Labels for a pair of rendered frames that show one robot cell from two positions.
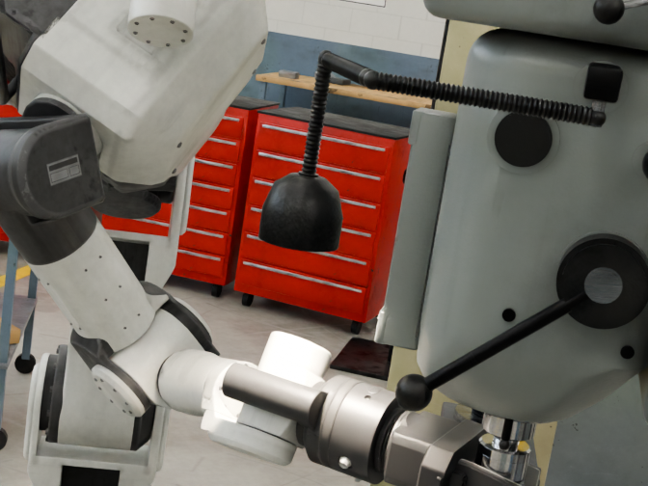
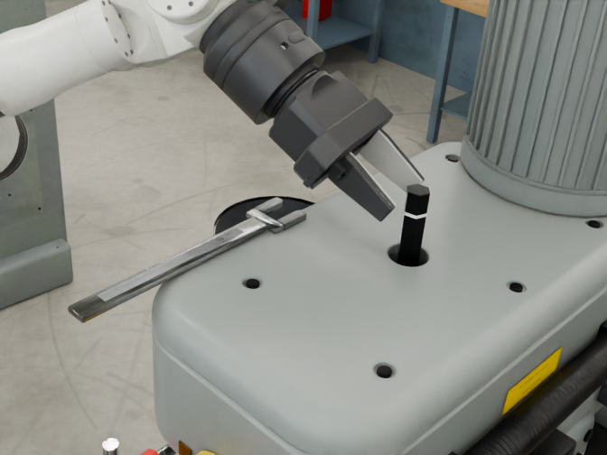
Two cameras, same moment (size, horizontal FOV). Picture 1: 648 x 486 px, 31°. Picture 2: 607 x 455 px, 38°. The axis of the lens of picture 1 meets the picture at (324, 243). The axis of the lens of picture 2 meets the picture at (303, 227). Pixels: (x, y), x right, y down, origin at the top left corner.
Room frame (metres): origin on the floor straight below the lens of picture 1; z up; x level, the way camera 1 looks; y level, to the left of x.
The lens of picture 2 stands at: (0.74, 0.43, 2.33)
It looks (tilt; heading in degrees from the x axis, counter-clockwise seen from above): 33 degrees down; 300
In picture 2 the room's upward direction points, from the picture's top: 5 degrees clockwise
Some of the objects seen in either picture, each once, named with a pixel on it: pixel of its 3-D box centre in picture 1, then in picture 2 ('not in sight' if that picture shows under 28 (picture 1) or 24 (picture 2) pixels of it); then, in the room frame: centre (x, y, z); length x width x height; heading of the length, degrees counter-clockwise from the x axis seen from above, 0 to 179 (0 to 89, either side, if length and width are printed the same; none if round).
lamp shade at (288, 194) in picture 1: (303, 207); not in sight; (1.02, 0.02, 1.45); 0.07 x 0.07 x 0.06
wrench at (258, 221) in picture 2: not in sight; (193, 255); (1.14, -0.06, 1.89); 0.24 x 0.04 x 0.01; 80
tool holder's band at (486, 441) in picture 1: (504, 447); not in sight; (1.00, -0.19, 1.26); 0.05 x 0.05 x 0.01
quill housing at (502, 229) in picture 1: (553, 227); not in sight; (0.99, -0.19, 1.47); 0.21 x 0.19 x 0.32; 169
